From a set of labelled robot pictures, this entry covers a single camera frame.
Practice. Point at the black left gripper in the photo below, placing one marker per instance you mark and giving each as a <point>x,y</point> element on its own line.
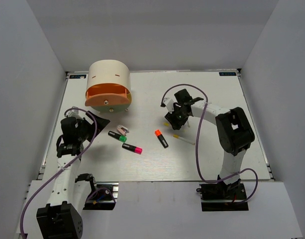
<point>101,123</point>

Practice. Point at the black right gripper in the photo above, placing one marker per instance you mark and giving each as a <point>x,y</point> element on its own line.
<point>176,123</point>

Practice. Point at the bright yellow cap white marker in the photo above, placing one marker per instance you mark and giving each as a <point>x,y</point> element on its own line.
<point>169,126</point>

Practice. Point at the dark yellow cap white marker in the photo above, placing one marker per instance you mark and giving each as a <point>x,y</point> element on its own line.
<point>184,139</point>

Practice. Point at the cream round drawer organizer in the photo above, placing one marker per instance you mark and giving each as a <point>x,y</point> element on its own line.
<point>108,87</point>

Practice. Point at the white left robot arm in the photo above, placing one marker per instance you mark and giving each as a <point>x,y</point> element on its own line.
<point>61,217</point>

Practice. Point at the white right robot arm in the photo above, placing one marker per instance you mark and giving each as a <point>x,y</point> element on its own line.
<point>235,133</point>

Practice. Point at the orange cap black highlighter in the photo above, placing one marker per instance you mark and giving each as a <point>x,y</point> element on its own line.
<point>161,138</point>

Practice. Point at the pink correction tape dispenser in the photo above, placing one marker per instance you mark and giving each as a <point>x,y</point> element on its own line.
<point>122,129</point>

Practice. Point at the green cap black highlighter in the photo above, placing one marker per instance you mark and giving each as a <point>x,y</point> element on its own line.
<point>117,136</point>

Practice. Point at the pink cap black highlighter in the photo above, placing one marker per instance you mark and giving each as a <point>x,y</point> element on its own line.
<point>132,148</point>

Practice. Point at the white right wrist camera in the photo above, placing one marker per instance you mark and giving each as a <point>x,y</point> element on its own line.
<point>168,103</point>

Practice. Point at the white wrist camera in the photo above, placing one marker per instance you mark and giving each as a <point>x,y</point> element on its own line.
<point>72,112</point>
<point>168,103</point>

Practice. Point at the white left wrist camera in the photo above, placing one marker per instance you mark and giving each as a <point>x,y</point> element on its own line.
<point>72,112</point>

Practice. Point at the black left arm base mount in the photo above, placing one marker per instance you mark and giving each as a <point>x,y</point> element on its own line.
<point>103,199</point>

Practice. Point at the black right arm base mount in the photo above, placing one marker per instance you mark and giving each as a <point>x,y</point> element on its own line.
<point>214,198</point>

